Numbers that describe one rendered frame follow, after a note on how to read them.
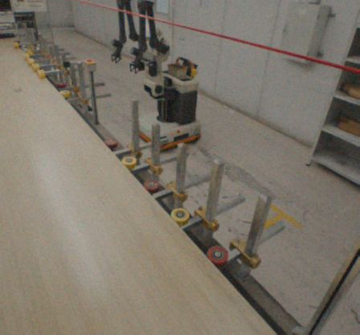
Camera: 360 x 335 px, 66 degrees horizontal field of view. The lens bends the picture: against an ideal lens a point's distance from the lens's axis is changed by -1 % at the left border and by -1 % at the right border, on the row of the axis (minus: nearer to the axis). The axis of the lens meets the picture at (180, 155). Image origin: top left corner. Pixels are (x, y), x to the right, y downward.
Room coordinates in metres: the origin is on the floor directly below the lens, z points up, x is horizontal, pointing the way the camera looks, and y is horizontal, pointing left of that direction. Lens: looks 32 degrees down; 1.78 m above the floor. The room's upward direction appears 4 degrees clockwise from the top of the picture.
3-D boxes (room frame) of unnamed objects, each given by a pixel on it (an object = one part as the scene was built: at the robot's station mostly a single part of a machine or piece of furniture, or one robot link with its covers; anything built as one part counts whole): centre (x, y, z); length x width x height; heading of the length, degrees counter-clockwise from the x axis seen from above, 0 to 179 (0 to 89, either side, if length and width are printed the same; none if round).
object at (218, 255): (0.71, -0.17, 0.85); 0.08 x 0.08 x 0.11
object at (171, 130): (3.28, 0.19, 0.16); 0.67 x 0.64 x 0.25; 128
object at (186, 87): (3.34, 0.12, 0.59); 0.55 x 0.34 x 0.83; 38
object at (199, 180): (1.23, -0.03, 0.81); 0.43 x 0.03 x 0.04; 127
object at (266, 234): (0.83, -0.32, 0.83); 0.43 x 0.03 x 0.04; 127
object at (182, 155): (1.17, -0.01, 0.88); 0.04 x 0.04 x 0.48; 37
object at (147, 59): (3.10, 0.42, 0.99); 0.28 x 0.16 x 0.22; 38
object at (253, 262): (0.79, -0.30, 0.83); 0.14 x 0.06 x 0.05; 37
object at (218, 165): (0.97, -0.16, 0.93); 0.04 x 0.04 x 0.48; 37
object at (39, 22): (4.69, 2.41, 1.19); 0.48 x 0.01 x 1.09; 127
